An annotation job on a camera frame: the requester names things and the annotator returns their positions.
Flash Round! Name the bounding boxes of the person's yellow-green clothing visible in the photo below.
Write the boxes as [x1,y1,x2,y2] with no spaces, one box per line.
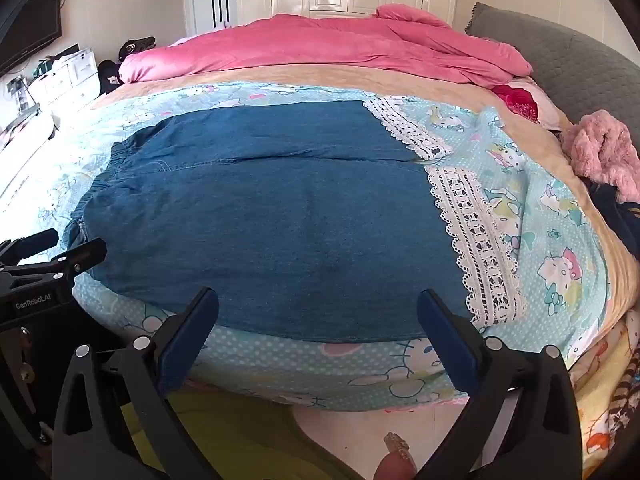
[120,390,351,480]

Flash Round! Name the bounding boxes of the black television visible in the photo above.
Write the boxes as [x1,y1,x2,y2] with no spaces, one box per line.
[0,0,63,76]

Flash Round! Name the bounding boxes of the red floral pillow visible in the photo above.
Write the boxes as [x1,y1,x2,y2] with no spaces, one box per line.
[490,80,571,131]

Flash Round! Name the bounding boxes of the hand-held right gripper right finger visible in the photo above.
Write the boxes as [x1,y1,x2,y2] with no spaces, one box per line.
[417,289,583,480]

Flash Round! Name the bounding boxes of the cluttered white desk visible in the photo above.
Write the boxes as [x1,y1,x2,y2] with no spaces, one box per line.
[0,75,56,161]

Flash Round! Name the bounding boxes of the white drawer cabinet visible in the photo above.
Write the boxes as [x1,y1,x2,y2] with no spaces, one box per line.
[27,47,101,108]

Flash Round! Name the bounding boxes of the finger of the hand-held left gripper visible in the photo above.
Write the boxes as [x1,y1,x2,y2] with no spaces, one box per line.
[47,239,108,283]
[0,229,60,267]

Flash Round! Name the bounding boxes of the orange cartoon printed blanket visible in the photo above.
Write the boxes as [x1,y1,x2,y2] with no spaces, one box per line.
[570,310,640,461]

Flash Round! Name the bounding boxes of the dark clothing item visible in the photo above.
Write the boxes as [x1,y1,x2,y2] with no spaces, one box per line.
[117,36,157,61]

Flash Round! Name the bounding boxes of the denim pants with lace trim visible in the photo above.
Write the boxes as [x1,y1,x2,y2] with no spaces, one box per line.
[65,100,528,343]

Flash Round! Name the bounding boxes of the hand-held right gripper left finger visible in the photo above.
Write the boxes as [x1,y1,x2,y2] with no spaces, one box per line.
[52,287,221,480]

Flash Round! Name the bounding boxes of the person's foot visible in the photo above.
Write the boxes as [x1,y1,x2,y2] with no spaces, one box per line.
[372,432,418,480]

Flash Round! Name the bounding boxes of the navy clothing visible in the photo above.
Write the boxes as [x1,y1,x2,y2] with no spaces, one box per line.
[582,177,640,266]

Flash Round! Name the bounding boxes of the pink fluffy garment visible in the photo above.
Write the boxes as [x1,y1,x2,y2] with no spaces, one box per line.
[562,110,640,203]

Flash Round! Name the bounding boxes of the pink duvet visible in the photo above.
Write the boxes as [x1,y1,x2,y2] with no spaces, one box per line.
[119,4,535,88]

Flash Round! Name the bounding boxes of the grey quilted headboard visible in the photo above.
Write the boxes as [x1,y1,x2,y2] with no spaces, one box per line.
[465,2,640,133]

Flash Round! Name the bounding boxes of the cartoon cat printed bed sheet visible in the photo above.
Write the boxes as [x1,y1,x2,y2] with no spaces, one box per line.
[30,82,608,411]

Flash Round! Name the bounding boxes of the black bag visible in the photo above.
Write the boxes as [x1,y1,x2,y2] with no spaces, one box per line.
[97,60,123,96]

